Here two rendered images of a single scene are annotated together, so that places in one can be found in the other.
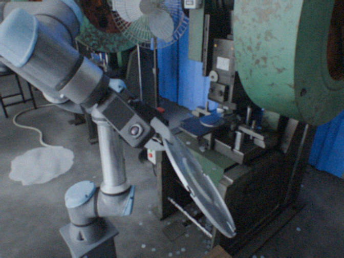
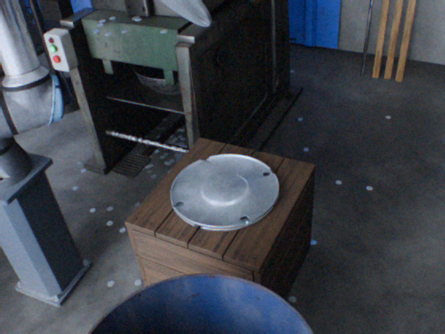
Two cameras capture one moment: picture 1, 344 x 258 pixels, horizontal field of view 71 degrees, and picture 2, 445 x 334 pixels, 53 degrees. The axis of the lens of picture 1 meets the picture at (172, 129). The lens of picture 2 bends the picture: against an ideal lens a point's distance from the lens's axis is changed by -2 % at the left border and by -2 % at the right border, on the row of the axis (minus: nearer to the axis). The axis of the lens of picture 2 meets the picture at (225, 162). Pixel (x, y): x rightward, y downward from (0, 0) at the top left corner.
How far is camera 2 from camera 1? 0.46 m
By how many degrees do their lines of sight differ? 21
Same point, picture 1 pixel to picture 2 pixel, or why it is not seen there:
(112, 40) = not seen: outside the picture
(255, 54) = not seen: outside the picture
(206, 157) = (146, 25)
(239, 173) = (199, 29)
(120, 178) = (30, 59)
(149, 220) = (87, 180)
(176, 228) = (134, 161)
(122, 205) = (47, 101)
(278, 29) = not seen: outside the picture
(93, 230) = (13, 159)
